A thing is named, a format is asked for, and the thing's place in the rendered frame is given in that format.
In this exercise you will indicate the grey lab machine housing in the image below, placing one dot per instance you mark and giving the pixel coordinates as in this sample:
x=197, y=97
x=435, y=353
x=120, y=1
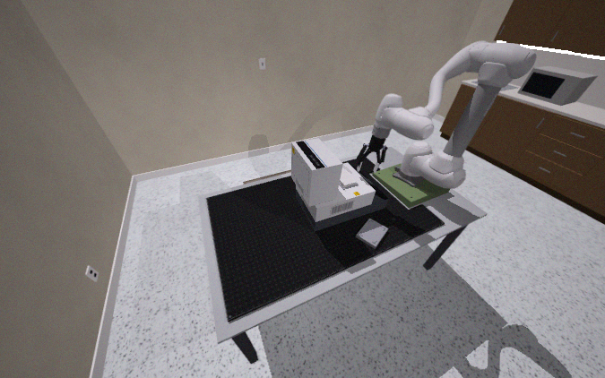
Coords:
x=316, y=171

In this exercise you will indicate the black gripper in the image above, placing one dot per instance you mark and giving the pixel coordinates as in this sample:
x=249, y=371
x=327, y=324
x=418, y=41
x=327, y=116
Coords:
x=375, y=145

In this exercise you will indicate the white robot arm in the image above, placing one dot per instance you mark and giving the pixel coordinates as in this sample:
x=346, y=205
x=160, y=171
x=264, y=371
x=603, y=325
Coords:
x=497, y=65

